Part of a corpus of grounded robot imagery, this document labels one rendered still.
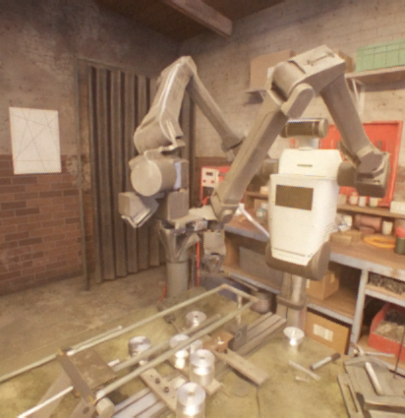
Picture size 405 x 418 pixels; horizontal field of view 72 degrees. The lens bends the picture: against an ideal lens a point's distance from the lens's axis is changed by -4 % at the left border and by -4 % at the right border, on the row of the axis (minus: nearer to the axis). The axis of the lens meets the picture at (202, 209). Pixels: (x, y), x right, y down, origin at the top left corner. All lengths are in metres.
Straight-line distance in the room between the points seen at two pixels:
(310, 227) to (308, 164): 0.23
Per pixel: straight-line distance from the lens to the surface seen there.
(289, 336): 0.80
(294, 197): 1.06
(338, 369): 0.82
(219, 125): 1.03
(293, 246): 1.10
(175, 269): 2.55
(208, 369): 0.64
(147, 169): 0.47
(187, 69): 0.86
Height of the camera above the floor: 1.37
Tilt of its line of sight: 11 degrees down
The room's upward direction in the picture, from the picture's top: 1 degrees clockwise
